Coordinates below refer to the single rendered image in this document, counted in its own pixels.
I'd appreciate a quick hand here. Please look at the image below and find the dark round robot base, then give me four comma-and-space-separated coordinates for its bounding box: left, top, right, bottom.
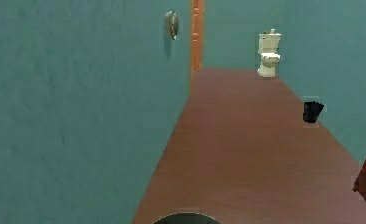
151, 212, 223, 224

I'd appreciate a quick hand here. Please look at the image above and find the white toilet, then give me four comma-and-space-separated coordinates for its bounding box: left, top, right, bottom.
256, 28, 282, 79

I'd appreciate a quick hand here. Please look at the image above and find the black waste bin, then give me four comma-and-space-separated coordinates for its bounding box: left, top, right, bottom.
302, 101, 325, 124

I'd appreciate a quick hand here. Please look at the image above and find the grey wall fixture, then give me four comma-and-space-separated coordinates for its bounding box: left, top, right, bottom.
164, 10, 180, 41

